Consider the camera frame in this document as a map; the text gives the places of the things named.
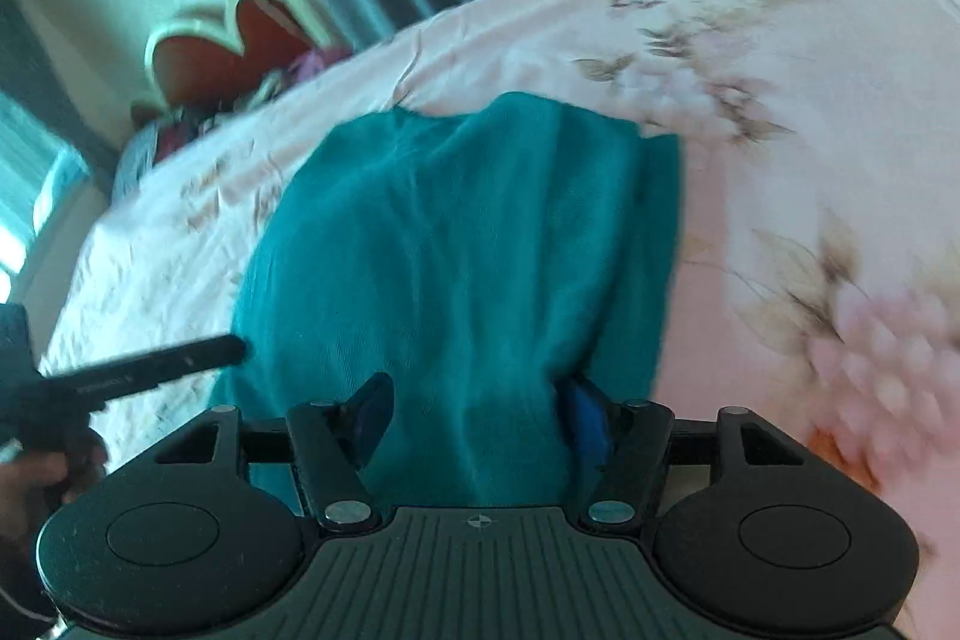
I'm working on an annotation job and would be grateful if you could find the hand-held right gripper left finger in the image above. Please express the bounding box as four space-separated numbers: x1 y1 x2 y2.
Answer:
154 374 395 530

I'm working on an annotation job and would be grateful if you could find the person's left hand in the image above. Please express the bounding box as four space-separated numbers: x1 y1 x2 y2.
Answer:
0 437 107 562

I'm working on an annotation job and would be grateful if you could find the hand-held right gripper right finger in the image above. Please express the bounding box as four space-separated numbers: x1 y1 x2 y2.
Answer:
562 379 807 528

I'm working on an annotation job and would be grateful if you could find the pink floral bedsheet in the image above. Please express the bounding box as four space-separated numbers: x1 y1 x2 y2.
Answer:
37 0 960 611

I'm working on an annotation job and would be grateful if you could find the teal shirt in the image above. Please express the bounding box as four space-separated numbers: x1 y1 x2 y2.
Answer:
208 91 685 512

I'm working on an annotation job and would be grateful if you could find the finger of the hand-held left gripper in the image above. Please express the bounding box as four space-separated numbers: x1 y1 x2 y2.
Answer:
45 336 248 402

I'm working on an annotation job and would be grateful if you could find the bright window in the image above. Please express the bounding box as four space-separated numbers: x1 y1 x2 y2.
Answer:
0 91 95 304

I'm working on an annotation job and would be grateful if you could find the purple clothes pile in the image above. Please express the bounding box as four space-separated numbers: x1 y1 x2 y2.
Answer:
112 46 357 199

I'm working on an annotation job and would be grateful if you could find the red and cream headboard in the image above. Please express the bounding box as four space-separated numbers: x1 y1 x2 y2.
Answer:
142 0 350 112

